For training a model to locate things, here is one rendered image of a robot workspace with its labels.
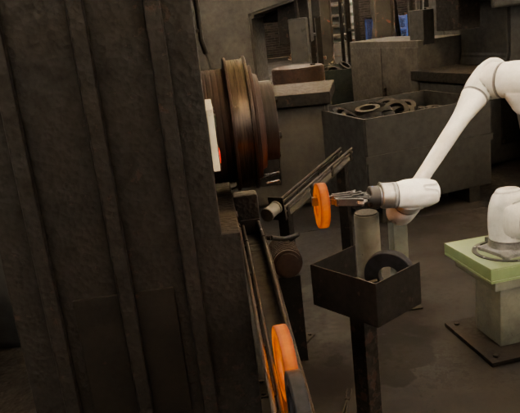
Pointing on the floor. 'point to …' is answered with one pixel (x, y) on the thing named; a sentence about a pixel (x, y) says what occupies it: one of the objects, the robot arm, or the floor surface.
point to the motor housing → (291, 288)
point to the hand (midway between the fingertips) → (321, 201)
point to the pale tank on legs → (340, 32)
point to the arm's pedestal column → (499, 324)
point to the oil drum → (298, 74)
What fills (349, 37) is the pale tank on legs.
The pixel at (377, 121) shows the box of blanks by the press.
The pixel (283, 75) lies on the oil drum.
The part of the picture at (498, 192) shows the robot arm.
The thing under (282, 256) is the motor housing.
